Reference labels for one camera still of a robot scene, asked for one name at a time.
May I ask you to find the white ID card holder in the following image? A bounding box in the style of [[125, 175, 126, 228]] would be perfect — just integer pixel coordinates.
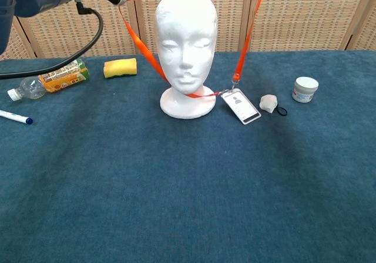
[[220, 88, 262, 126]]

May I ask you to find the orange lanyard strap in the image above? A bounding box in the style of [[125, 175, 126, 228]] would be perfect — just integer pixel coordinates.
[[118, 0, 268, 99]]

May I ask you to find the white foam mannequin head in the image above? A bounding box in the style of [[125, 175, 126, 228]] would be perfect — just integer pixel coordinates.
[[154, 0, 219, 120]]

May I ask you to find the small white crumpled lump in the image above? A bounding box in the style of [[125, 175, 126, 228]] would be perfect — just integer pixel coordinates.
[[260, 95, 278, 113]]

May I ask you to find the yellow and green sponge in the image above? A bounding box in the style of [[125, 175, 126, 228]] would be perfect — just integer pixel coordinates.
[[103, 58, 138, 79]]

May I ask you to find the small white lidded jar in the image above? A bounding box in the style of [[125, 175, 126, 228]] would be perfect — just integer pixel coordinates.
[[291, 76, 320, 103]]

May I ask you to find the teal table cloth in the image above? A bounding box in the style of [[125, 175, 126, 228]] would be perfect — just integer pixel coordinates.
[[0, 50, 376, 263]]

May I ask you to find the plastic bottle with orange label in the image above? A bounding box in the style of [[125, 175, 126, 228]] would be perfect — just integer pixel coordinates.
[[7, 58, 91, 102]]

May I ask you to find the woven rattan folding screen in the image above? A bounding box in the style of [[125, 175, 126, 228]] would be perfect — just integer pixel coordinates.
[[0, 0, 376, 60]]

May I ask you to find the white marker with blue cap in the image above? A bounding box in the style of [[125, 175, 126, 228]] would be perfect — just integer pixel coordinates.
[[0, 109, 33, 126]]

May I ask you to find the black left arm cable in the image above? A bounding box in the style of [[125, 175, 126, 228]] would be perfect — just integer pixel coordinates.
[[0, 0, 104, 80]]

